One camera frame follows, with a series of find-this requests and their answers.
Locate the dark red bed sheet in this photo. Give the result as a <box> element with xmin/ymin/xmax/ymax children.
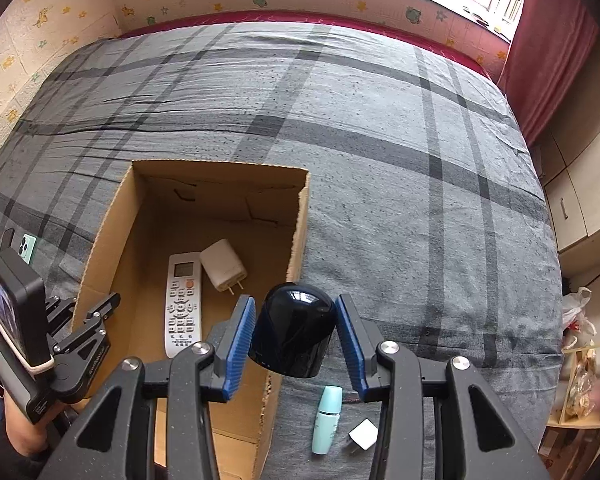
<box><xmin>117</xmin><ymin>7</ymin><xmax>501</xmax><ymax>81</ymax></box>

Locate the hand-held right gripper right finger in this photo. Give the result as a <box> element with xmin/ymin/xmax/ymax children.
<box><xmin>334</xmin><ymin>293</ymin><xmax>553</xmax><ymax>480</ymax></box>

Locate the white plastic bag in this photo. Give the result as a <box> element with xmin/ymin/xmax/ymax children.
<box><xmin>560</xmin><ymin>287</ymin><xmax>598</xmax><ymax>341</ymax></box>

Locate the beige wardrobe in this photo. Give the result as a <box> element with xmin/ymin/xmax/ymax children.
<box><xmin>530</xmin><ymin>35</ymin><xmax>600</xmax><ymax>271</ymax></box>

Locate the large white charger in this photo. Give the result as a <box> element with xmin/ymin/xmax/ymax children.
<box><xmin>200</xmin><ymin>239</ymin><xmax>248</xmax><ymax>295</ymax></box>

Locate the dark red curtain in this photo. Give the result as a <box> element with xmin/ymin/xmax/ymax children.
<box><xmin>497</xmin><ymin>0</ymin><xmax>600</xmax><ymax>146</ymax></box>

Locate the wooden shelf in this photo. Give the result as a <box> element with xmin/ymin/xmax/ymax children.
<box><xmin>545</xmin><ymin>335</ymin><xmax>600</xmax><ymax>461</ymax></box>

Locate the white remote control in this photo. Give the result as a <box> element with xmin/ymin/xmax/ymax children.
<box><xmin>164</xmin><ymin>251</ymin><xmax>202</xmax><ymax>359</ymax></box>

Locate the dark blue round cap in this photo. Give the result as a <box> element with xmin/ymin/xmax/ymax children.
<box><xmin>247</xmin><ymin>282</ymin><xmax>338</xmax><ymax>378</ymax></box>

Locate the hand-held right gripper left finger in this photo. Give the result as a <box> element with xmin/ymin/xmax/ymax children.
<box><xmin>37</xmin><ymin>294</ymin><xmax>257</xmax><ymax>480</ymax></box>

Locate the person's left forearm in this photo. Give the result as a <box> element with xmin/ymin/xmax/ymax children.
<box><xmin>2</xmin><ymin>395</ymin><xmax>63</xmax><ymax>458</ymax></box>

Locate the cardboard box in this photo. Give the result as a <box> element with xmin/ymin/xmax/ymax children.
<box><xmin>70</xmin><ymin>160</ymin><xmax>311</xmax><ymax>480</ymax></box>

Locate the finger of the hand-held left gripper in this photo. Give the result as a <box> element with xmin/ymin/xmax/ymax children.
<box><xmin>44</xmin><ymin>296</ymin><xmax>78</xmax><ymax>343</ymax></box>
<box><xmin>85</xmin><ymin>292</ymin><xmax>122</xmax><ymax>333</ymax></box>

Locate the teal bottle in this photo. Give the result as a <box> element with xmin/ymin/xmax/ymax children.
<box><xmin>311</xmin><ymin>385</ymin><xmax>344</xmax><ymax>456</ymax></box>

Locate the small white charger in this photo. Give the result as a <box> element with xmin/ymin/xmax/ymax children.
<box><xmin>347</xmin><ymin>419</ymin><xmax>381</xmax><ymax>453</ymax></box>

